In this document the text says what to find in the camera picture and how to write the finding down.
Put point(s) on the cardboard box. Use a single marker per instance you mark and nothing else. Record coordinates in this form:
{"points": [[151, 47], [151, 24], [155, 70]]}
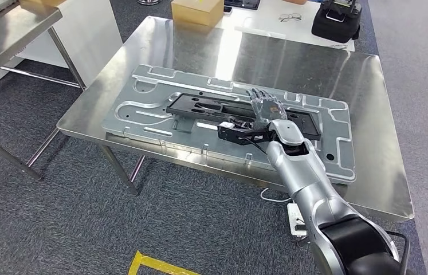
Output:
{"points": [[39, 5], [198, 11]]}

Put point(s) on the black tablet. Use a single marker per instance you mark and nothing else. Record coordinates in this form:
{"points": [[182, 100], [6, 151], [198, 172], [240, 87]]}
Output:
{"points": [[242, 4]]}

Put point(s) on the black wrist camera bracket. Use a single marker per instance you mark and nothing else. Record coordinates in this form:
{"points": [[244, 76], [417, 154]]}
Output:
{"points": [[236, 136]]}

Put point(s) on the steel workbench table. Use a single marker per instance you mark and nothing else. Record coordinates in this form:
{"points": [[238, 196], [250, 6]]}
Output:
{"points": [[293, 64]]}

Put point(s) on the steel side table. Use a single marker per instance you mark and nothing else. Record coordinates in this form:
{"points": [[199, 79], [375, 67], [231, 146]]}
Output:
{"points": [[8, 38]]}

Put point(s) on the eyeglasses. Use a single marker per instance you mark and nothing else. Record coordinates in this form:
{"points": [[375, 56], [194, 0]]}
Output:
{"points": [[284, 17]]}

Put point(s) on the white power strip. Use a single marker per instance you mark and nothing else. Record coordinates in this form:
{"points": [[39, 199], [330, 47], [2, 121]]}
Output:
{"points": [[295, 220]]}

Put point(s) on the white table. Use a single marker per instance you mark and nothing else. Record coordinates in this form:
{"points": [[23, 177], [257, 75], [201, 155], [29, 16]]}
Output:
{"points": [[267, 22]]}

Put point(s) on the black plastic panel part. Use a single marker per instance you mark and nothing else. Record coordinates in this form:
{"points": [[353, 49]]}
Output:
{"points": [[175, 108]]}

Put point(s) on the black bag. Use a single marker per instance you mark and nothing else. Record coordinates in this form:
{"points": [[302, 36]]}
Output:
{"points": [[335, 26]]}

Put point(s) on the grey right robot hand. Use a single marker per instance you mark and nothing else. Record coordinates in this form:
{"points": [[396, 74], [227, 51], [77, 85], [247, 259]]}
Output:
{"points": [[268, 108]]}

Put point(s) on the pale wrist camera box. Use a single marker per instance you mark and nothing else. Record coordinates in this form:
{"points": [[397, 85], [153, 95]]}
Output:
{"points": [[228, 125]]}

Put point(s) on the white cabinet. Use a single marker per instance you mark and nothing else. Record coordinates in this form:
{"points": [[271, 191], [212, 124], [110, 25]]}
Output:
{"points": [[96, 38]]}

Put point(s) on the yellow floor tape square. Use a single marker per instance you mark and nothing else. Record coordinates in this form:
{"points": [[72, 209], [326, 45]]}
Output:
{"points": [[160, 263]]}

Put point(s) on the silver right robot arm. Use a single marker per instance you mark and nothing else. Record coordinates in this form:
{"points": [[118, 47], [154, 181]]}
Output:
{"points": [[304, 178]]}

